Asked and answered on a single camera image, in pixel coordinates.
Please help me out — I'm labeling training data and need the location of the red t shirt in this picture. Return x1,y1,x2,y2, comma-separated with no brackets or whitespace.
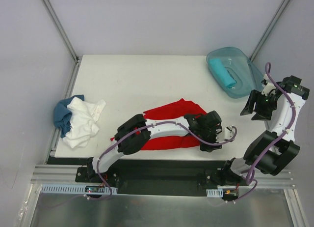
108,99,207,155

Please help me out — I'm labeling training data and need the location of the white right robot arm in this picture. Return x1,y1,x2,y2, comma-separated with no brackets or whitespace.
218,76,310,185

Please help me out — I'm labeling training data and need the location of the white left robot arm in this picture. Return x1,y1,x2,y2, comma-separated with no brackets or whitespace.
86,111,222,182

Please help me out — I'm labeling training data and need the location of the teal translucent plastic bin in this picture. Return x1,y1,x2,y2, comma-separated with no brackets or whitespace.
206,47,263,99

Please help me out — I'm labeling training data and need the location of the rolled teal t shirt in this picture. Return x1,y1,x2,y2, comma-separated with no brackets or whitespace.
209,58,236,88

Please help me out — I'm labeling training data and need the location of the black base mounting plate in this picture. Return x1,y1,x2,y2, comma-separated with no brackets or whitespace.
48,157,247,197

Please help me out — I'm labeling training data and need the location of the white t shirt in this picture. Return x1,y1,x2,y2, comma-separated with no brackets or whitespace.
63,97,106,150

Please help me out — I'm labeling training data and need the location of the blue t shirt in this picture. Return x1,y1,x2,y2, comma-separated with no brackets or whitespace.
53,97,73,138

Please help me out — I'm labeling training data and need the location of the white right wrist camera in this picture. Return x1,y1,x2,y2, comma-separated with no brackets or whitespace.
261,74,276,96

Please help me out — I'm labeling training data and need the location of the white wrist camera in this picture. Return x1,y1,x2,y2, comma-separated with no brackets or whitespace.
261,74,276,96
223,125,237,142

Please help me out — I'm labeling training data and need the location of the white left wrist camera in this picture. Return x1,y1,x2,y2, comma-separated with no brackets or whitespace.
223,125,237,142

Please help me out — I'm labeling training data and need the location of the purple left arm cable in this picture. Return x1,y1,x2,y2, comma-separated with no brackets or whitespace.
36,122,237,209

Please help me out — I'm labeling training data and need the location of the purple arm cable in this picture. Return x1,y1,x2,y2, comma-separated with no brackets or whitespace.
36,122,237,209
215,62,299,205

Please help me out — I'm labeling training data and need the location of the right slotted cable duct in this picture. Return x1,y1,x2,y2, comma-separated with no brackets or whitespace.
206,188,224,198

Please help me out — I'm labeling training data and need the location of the slotted cable duct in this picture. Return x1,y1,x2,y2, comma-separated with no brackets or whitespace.
206,188,224,198
41,184,118,195

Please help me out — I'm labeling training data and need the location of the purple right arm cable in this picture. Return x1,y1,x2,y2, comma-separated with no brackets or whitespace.
215,62,299,205

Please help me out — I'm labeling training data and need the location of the right corner aluminium post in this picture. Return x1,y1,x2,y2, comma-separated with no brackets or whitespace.
250,0,292,61

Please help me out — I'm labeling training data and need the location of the corner aluminium post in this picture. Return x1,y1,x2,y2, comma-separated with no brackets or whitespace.
250,0,292,61
41,0,79,63

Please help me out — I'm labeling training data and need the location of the aluminium rail profile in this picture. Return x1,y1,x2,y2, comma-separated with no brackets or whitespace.
30,164,81,185

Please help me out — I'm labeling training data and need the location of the left slotted cable duct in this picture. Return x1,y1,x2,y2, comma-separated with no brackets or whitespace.
41,184,118,195

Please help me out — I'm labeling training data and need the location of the left corner aluminium post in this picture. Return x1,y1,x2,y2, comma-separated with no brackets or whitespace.
41,0,79,63

